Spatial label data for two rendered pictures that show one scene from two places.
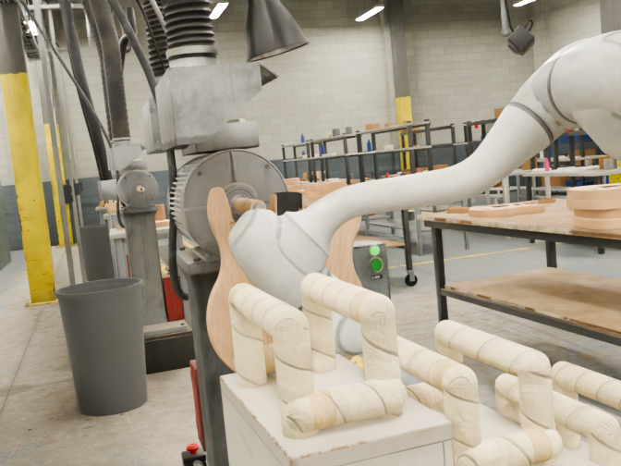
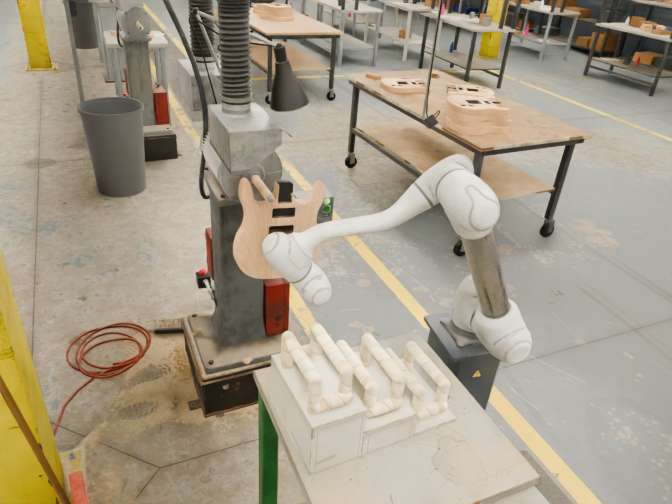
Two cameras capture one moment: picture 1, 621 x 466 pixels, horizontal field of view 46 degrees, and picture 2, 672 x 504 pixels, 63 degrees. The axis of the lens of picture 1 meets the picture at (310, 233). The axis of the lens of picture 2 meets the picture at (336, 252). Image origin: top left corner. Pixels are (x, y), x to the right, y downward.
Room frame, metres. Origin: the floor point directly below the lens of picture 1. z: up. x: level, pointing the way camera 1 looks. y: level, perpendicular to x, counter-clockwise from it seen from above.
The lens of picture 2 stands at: (-0.31, 0.17, 2.11)
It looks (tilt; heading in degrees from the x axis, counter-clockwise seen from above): 31 degrees down; 350
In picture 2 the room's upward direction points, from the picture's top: 5 degrees clockwise
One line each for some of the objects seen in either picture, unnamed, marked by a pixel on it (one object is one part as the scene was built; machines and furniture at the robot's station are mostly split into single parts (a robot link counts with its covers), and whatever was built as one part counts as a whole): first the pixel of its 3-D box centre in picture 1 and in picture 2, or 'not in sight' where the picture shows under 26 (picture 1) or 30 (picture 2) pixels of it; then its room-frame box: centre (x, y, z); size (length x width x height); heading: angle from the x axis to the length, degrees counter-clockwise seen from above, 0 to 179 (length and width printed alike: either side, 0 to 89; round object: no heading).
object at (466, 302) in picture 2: not in sight; (477, 300); (1.36, -0.71, 0.87); 0.18 x 0.16 x 0.22; 9
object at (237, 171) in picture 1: (226, 202); (241, 157); (1.87, 0.20, 1.25); 0.41 x 0.27 x 0.26; 16
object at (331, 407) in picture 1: (347, 403); (331, 401); (0.63, -0.02, 1.12); 0.11 x 0.03 x 0.03; 110
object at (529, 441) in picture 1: (509, 452); (384, 406); (0.68, -0.17, 1.04); 0.11 x 0.03 x 0.03; 110
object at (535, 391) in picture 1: (536, 412); (396, 391); (0.70, -0.20, 1.07); 0.03 x 0.03 x 0.09
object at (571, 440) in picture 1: (566, 410); (409, 358); (0.91, -0.30, 0.99); 0.03 x 0.03 x 0.09
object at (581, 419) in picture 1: (551, 405); (403, 372); (0.81, -0.25, 1.04); 0.20 x 0.03 x 0.03; 19
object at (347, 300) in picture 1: (342, 298); (331, 349); (0.73, -0.03, 1.20); 0.20 x 0.03 x 0.03; 19
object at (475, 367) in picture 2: not in sight; (452, 393); (1.37, -0.71, 0.35); 0.28 x 0.28 x 0.70; 8
